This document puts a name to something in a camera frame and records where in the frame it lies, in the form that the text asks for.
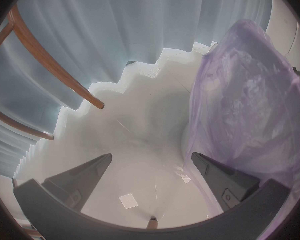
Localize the purple plastic bag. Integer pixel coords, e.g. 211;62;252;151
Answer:
182;19;300;240

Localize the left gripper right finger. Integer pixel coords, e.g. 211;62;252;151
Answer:
191;152;261;212

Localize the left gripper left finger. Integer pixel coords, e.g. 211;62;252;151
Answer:
42;153;112;208

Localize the white wooden-legged chair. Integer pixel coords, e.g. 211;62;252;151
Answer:
0;4;159;238

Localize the pale blue curtain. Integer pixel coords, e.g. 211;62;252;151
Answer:
0;0;273;178

